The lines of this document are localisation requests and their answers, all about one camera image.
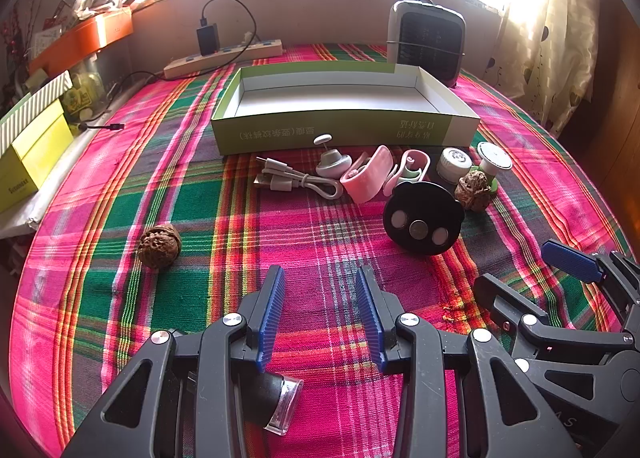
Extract green white striped box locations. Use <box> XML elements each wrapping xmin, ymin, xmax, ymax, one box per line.
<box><xmin>0</xmin><ymin>71</ymin><xmax>73</xmax><ymax>154</ymax></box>

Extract black round device white rim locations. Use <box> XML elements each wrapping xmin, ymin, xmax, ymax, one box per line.
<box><xmin>382</xmin><ymin>181</ymin><xmax>466</xmax><ymax>255</ymax></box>

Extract white usb cable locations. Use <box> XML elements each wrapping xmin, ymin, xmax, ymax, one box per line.
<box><xmin>252</xmin><ymin>154</ymin><xmax>346</xmax><ymax>200</ymax></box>

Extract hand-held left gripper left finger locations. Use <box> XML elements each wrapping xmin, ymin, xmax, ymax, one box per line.
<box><xmin>60</xmin><ymin>265</ymin><xmax>287</xmax><ymax>458</ymax></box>

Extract black cable with plug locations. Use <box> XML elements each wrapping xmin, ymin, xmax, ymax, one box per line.
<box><xmin>75</xmin><ymin>70</ymin><xmax>166</xmax><ymax>131</ymax></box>

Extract green white cardboard box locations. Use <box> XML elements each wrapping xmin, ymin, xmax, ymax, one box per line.
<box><xmin>210</xmin><ymin>61</ymin><xmax>481</xmax><ymax>156</ymax></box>

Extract black power adapter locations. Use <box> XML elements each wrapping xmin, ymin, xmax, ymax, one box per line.
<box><xmin>196</xmin><ymin>23</ymin><xmax>221</xmax><ymax>56</ymax></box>

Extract yellow box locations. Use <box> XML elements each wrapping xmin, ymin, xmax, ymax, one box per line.
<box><xmin>0</xmin><ymin>98</ymin><xmax>76</xmax><ymax>214</ymax></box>

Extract carved brown walnut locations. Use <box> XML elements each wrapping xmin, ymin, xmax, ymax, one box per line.
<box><xmin>456</xmin><ymin>171</ymin><xmax>493</xmax><ymax>211</ymax></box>
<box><xmin>138</xmin><ymin>223</ymin><xmax>182</xmax><ymax>269</ymax></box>

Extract small white round jar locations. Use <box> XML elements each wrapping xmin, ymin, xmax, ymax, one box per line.
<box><xmin>436</xmin><ymin>147</ymin><xmax>472</xmax><ymax>182</ymax></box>

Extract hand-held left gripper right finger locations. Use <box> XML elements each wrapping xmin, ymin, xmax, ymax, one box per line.
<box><xmin>355</xmin><ymin>265</ymin><xmax>583</xmax><ymax>458</ymax></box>

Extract green spool white top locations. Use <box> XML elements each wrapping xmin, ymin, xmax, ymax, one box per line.
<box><xmin>470</xmin><ymin>141</ymin><xmax>513</xmax><ymax>194</ymax></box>

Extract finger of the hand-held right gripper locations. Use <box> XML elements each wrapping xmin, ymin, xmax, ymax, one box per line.
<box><xmin>474</xmin><ymin>274</ymin><xmax>640</xmax><ymax>409</ymax></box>
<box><xmin>541</xmin><ymin>239</ymin><xmax>640</xmax><ymax>336</ymax></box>

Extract white flat board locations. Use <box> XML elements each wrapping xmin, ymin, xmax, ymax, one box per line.
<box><xmin>0</xmin><ymin>178</ymin><xmax>51</xmax><ymax>239</ymax></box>

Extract green yellow packet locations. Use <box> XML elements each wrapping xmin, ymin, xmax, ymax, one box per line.
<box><xmin>60</xmin><ymin>68</ymin><xmax>106</xmax><ymax>121</ymax></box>

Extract plaid tablecloth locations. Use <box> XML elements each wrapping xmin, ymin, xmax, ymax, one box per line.
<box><xmin>10</xmin><ymin>41</ymin><xmax>631</xmax><ymax>458</ymax></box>

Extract beige power strip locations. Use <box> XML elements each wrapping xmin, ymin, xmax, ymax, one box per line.
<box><xmin>164</xmin><ymin>38</ymin><xmax>284</xmax><ymax>80</ymax></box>

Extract small white plunger knob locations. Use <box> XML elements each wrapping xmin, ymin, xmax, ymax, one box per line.
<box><xmin>314</xmin><ymin>133</ymin><xmax>353</xmax><ymax>178</ymax></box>

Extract black pocket microscope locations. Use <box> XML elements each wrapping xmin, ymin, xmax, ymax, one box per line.
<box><xmin>185</xmin><ymin>370</ymin><xmax>305</xmax><ymax>436</ymax></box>

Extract black charger cable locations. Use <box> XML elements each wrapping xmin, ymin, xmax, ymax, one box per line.
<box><xmin>199</xmin><ymin>0</ymin><xmax>258</xmax><ymax>65</ymax></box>

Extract wide pink clip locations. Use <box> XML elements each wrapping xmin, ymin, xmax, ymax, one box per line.
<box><xmin>340</xmin><ymin>145</ymin><xmax>399</xmax><ymax>202</ymax></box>

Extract dried red branches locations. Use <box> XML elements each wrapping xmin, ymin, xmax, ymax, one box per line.
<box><xmin>0</xmin><ymin>3</ymin><xmax>31</xmax><ymax>69</ymax></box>

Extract cream dotted curtain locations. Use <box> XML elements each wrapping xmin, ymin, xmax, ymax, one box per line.
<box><xmin>505</xmin><ymin>0</ymin><xmax>601</xmax><ymax>134</ymax></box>

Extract orange box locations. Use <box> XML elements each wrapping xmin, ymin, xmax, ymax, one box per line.
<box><xmin>27</xmin><ymin>8</ymin><xmax>135</xmax><ymax>76</ymax></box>

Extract grey fan heater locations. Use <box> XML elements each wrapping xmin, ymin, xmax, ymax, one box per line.
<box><xmin>387</xmin><ymin>0</ymin><xmax>467</xmax><ymax>89</ymax></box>

